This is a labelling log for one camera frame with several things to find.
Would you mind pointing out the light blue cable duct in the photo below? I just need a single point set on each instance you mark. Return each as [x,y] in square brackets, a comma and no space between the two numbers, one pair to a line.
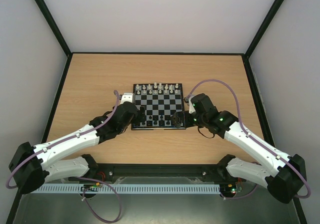
[130,189]

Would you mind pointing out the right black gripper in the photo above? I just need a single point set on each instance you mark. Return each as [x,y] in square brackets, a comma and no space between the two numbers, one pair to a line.
[182,118]

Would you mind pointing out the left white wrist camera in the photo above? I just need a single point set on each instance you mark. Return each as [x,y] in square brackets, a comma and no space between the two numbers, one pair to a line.
[127,97]

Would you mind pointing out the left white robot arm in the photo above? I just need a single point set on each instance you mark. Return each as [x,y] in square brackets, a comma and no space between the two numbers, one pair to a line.
[33,166]

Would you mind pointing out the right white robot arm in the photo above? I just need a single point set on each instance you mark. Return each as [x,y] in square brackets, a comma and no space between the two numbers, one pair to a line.
[281,174]

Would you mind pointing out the black aluminium frame rail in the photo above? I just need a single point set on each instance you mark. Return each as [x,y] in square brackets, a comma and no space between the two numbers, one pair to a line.
[204,172]

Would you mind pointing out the black and silver chessboard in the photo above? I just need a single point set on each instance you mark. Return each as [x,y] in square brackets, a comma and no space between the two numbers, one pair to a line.
[158,104]

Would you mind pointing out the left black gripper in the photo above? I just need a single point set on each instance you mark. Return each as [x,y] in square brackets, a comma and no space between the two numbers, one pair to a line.
[137,119]

